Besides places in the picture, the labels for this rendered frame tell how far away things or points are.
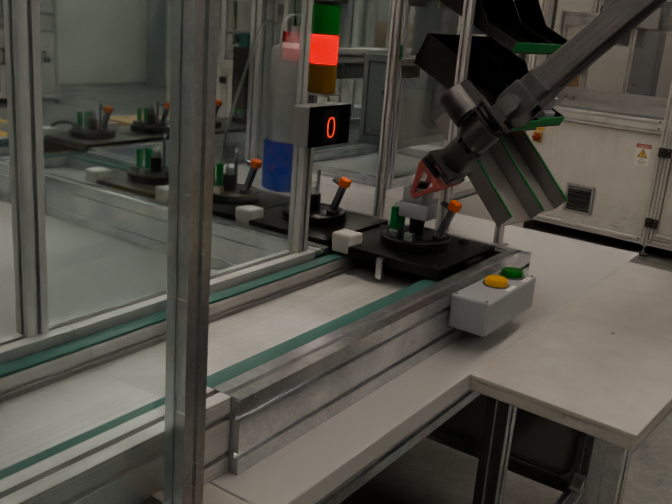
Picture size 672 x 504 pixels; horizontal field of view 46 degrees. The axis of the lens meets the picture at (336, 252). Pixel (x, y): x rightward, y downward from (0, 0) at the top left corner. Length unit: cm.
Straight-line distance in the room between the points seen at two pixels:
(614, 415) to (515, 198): 71
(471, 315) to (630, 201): 443
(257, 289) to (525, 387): 46
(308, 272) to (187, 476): 68
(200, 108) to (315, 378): 46
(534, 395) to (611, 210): 455
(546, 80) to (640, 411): 58
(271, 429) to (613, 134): 489
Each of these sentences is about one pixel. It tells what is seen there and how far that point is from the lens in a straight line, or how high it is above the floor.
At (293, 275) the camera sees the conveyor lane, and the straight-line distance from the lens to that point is 143.
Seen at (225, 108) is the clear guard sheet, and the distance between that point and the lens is 130.
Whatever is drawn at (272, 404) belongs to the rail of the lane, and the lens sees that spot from 100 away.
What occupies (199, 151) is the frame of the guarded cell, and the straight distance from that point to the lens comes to 74.
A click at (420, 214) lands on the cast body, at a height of 104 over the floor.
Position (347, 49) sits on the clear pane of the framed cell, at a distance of 269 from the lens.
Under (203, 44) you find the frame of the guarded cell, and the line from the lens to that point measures 73.
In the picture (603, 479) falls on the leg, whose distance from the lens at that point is 131.
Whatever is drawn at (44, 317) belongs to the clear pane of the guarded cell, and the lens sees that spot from 69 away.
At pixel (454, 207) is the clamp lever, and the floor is 106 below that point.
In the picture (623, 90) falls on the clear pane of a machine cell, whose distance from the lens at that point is 570.
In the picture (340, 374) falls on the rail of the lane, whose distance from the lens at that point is 111.
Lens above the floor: 139
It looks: 17 degrees down
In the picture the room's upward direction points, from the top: 5 degrees clockwise
